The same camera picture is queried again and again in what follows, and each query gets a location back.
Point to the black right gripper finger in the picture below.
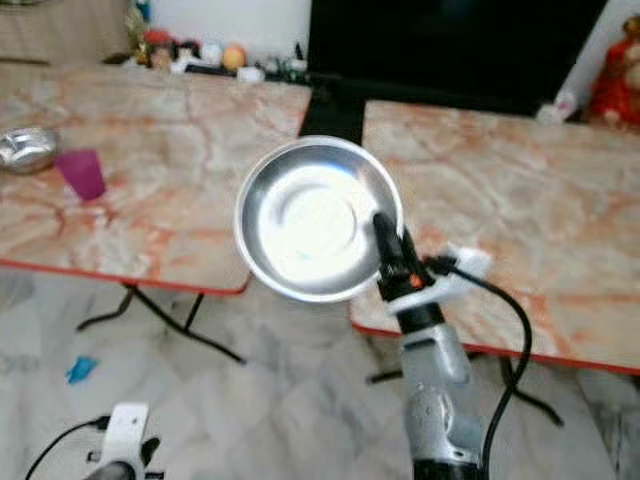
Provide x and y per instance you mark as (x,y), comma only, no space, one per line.
(390,240)

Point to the round steel plate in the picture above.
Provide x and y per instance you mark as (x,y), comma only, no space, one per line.
(305,220)

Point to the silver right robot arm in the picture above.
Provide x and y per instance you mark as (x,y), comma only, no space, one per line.
(445,380)

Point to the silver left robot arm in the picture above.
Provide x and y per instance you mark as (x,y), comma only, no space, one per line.
(110,473)

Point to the blue scrap on floor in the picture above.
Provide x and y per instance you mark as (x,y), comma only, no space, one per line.
(81,369)

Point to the marble pattern folding table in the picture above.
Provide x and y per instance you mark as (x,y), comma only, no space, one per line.
(520,190)
(180,160)

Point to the black flat television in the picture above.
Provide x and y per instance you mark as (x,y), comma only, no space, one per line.
(450,45)

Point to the small white ornament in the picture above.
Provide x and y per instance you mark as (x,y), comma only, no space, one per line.
(560,105)

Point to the orange ball ornament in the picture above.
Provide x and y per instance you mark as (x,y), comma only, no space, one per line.
(234,57)

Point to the small steel bowl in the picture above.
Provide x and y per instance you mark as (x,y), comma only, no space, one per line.
(28,150)

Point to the red plush toy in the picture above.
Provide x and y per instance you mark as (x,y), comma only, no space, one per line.
(620,80)

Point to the purple plastic cup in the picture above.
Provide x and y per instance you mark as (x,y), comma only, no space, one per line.
(82,175)

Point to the red hat figurine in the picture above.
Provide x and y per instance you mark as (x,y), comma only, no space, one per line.
(158,50)

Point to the small golden trophy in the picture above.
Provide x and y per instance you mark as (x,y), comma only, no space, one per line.
(138,35)

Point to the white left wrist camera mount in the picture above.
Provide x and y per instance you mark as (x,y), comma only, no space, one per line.
(128,432)

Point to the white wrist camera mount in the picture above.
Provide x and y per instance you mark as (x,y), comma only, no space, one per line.
(128,432)
(450,285)

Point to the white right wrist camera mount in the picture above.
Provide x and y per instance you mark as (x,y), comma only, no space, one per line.
(450,285)

